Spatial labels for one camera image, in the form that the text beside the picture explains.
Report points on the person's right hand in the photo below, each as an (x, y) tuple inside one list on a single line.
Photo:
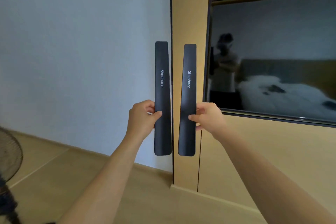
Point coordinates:
[(212, 121)]

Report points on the person's left hand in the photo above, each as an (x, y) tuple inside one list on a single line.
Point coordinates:
[(140, 121)]

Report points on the long black shoe spoon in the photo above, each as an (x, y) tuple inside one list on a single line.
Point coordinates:
[(189, 139), (162, 139)]

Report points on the person's left forearm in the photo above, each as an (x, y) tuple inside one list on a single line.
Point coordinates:
[(105, 184)]

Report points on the person's right forearm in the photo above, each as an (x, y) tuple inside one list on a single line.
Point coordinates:
[(262, 179)]

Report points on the black standing fan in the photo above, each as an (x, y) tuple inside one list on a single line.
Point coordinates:
[(10, 153)]

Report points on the wooden television wall panel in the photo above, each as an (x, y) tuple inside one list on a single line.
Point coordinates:
[(262, 166)]

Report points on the black wall television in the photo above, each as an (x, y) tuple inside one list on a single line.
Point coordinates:
[(275, 48)]

